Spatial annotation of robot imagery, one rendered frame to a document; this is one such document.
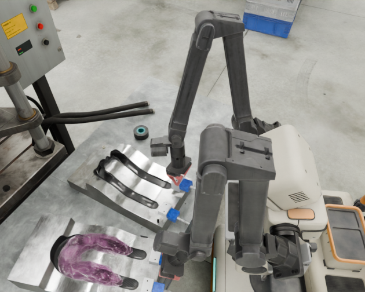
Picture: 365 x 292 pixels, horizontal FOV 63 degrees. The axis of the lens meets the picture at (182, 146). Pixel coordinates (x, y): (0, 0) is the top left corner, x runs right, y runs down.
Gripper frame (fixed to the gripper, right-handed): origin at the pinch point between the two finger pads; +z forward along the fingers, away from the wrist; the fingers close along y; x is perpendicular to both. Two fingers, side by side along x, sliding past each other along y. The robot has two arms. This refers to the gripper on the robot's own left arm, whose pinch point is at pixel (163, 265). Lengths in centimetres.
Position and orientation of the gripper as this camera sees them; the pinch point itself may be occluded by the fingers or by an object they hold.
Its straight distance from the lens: 106.3
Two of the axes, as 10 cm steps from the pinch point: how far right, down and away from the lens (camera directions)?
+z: -4.6, 5.4, 7.1
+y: -0.8, 7.7, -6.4
